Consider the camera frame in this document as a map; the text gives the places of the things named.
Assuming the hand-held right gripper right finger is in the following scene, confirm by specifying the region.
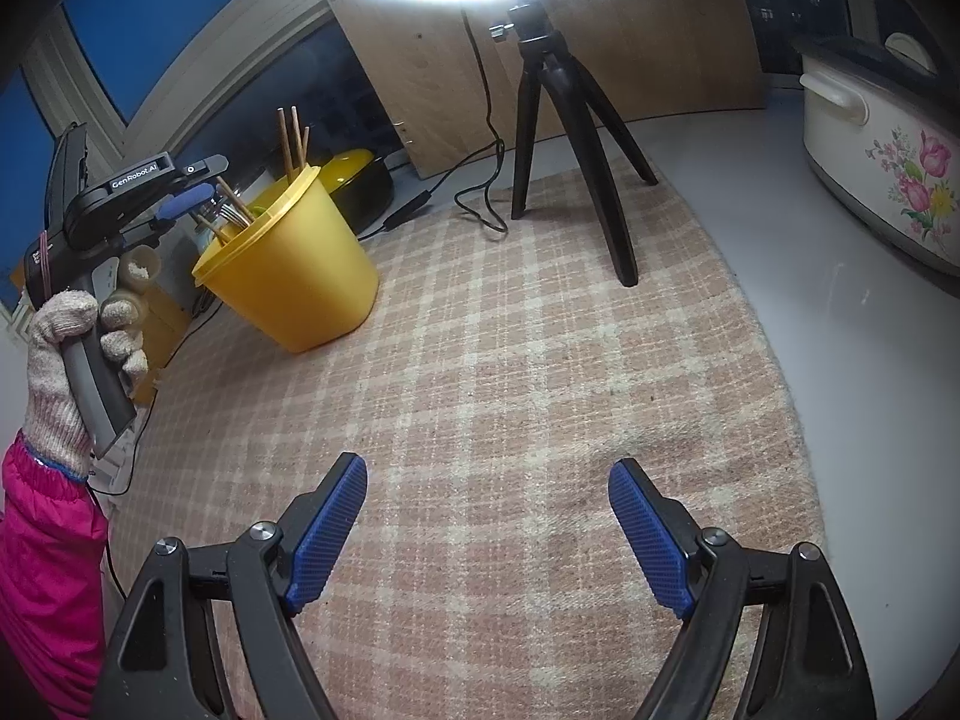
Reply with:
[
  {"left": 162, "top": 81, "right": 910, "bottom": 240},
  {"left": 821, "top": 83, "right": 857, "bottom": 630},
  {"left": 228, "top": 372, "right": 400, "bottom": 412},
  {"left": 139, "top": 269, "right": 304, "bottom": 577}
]
[{"left": 607, "top": 457, "right": 878, "bottom": 720}]

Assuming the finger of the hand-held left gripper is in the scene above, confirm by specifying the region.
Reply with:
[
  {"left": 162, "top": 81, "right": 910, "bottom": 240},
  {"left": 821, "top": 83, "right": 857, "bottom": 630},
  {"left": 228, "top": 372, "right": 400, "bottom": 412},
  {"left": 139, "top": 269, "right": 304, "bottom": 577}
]
[{"left": 154, "top": 184, "right": 218, "bottom": 230}]

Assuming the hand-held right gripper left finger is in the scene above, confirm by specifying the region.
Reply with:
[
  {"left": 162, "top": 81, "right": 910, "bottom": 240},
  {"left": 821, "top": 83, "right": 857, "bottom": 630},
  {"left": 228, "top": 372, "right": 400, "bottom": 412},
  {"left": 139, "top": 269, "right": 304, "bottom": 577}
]
[{"left": 90, "top": 452, "right": 370, "bottom": 720}]

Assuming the yellow plastic container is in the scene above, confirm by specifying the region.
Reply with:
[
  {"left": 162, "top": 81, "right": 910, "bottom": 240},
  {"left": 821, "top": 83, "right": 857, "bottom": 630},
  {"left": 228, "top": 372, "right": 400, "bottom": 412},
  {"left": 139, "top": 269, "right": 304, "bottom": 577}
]
[{"left": 191, "top": 165, "right": 381, "bottom": 355}]

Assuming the person's left hand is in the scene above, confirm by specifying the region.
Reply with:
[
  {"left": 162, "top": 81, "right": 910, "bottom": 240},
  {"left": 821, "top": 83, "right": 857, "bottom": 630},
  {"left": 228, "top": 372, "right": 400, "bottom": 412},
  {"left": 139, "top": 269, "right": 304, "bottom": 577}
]
[{"left": 26, "top": 251, "right": 162, "bottom": 477}]

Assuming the white framed window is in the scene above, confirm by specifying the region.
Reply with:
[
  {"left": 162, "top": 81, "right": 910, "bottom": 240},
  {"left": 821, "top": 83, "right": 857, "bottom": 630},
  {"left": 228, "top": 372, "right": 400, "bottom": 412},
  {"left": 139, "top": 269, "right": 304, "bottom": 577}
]
[{"left": 0, "top": 0, "right": 410, "bottom": 188}]

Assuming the black pot yellow lid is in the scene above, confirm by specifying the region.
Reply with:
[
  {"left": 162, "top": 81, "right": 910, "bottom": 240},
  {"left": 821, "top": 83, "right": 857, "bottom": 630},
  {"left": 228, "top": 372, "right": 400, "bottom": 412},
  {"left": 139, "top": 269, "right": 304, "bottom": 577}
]
[{"left": 313, "top": 148, "right": 396, "bottom": 239}]

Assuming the plaid tablecloth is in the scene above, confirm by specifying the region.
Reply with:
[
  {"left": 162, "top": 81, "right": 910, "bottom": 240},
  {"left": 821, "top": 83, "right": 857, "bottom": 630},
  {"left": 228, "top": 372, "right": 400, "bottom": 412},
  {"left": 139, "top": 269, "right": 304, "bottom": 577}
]
[{"left": 112, "top": 165, "right": 830, "bottom": 720}]

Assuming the white power strip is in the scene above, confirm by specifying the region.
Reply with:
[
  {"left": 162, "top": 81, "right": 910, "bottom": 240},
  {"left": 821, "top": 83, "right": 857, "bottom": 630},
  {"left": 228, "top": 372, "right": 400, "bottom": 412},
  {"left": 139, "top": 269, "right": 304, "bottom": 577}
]
[{"left": 88, "top": 420, "right": 143, "bottom": 497}]

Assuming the black tripod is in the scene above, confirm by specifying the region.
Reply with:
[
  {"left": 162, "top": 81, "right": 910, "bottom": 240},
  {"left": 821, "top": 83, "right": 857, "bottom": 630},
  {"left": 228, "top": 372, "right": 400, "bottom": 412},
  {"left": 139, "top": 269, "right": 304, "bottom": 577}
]
[{"left": 487, "top": 4, "right": 661, "bottom": 287}]

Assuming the white floral slow cooker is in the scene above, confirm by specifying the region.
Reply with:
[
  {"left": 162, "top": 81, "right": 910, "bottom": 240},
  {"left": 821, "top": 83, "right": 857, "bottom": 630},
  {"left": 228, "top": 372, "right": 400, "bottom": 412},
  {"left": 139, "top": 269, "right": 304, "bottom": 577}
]
[{"left": 795, "top": 31, "right": 960, "bottom": 276}]

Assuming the light wood panel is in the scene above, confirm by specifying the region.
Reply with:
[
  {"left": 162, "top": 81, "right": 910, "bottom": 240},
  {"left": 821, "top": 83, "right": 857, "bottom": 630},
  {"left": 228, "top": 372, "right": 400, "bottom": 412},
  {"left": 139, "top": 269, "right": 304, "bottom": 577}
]
[{"left": 330, "top": 0, "right": 767, "bottom": 175}]

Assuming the black ring light cable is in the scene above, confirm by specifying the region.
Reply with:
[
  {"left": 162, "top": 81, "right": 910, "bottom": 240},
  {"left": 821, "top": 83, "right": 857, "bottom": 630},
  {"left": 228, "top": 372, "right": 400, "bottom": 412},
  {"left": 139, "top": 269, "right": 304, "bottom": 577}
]
[{"left": 379, "top": 7, "right": 509, "bottom": 239}]

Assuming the black hand-held gripper cable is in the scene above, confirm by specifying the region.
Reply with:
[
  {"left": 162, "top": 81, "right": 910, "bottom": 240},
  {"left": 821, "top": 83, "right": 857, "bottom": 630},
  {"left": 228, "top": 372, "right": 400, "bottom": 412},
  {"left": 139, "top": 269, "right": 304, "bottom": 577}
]
[{"left": 86, "top": 480, "right": 125, "bottom": 601}]

